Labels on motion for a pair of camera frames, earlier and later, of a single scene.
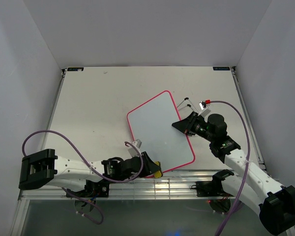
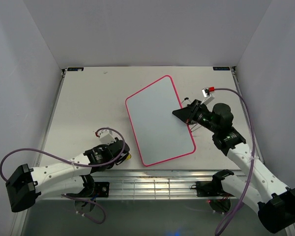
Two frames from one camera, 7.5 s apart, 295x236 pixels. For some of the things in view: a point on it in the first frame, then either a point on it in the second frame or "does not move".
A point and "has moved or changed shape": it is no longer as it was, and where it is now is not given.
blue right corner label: (221, 68) does not move
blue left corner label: (75, 69) does not move
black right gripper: (183, 125) -> (185, 114)
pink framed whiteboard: (151, 123) has moved or changed shape
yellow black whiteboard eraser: (158, 173) has moved or changed shape
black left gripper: (149, 166) -> (104, 146)
